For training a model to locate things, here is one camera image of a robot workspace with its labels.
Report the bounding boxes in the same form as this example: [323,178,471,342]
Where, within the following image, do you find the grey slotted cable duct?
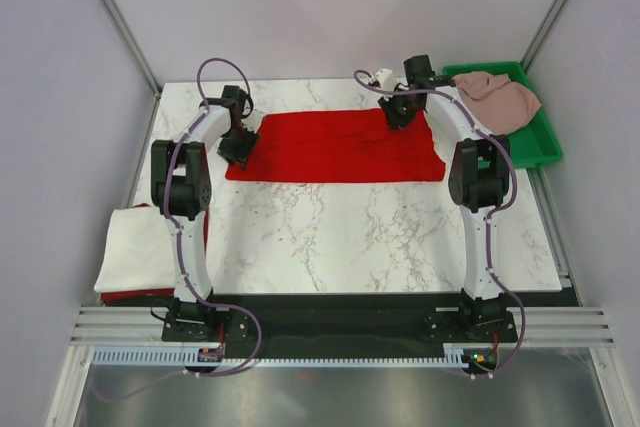
[92,346,497,368]

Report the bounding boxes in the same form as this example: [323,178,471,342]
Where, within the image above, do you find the aluminium frame rail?
[71,307,614,347]

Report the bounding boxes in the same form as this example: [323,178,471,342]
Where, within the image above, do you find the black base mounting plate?
[160,293,518,344]

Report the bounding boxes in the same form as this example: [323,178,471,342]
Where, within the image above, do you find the left aluminium corner post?
[98,0,162,97]

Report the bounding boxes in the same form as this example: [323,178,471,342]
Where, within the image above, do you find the pink t-shirt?
[453,71,541,135]

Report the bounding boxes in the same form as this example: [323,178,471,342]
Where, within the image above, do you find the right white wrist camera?
[369,68,398,92]

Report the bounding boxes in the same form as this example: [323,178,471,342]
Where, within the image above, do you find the right aluminium corner post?
[520,0,570,72]

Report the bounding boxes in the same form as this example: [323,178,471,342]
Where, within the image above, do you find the aluminium corner post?
[98,0,162,97]
[520,0,570,72]

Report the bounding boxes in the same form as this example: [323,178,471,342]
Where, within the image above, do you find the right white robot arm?
[368,55,513,341]

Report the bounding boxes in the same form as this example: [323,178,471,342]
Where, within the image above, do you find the green plastic bin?
[442,61,563,169]

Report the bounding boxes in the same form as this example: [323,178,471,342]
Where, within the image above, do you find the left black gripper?
[217,125,261,172]

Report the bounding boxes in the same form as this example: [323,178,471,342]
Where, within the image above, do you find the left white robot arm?
[150,85,259,342]

